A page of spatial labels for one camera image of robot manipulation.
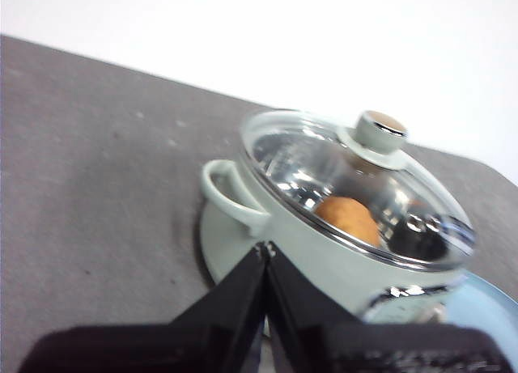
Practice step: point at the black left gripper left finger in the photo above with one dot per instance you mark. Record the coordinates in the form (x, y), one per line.
(210, 332)

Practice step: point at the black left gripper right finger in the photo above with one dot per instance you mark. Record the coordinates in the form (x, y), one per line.
(319, 340)

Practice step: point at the brown round potato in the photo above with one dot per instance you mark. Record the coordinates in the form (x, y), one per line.
(348, 221)

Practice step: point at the glass lid with green knob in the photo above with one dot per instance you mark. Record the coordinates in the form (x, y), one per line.
(380, 135)

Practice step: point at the pale green electric steamer pot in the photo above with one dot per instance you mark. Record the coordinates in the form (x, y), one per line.
(307, 247)

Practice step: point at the blue round plate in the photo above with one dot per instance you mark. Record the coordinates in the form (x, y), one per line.
(481, 308)

